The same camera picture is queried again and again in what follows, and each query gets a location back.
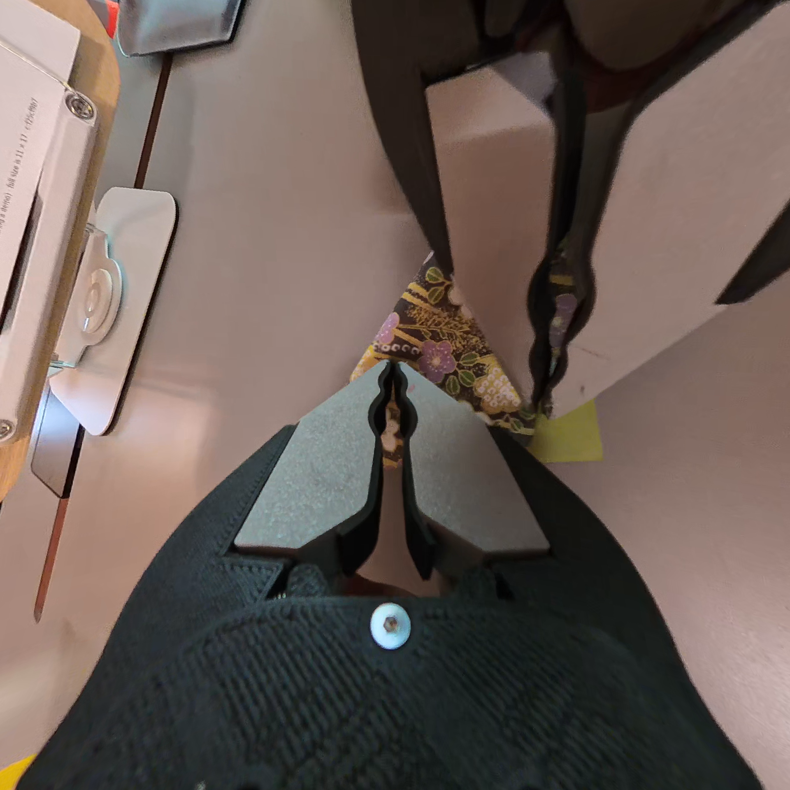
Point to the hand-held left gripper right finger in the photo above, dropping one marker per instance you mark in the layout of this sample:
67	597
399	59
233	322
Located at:
469	487

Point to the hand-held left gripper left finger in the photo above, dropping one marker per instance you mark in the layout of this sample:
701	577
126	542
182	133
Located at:
315	475

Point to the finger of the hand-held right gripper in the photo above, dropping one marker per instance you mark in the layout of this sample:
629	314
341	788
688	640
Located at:
494	203
679	203

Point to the floral patterned origami paper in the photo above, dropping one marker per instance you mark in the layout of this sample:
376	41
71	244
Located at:
432	333

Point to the yellow-green paper sheet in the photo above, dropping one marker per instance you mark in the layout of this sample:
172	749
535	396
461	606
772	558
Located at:
574	435

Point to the silver metal object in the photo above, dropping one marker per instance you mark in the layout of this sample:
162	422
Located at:
179	24

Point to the dark glossy plate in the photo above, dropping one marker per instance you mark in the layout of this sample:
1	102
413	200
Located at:
55	450

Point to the small orange object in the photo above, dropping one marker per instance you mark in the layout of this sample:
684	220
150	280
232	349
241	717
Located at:
110	15

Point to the white framed printed board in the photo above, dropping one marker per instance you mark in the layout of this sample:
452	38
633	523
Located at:
43	160

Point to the yellow paper sheet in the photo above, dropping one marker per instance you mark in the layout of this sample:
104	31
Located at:
15	774

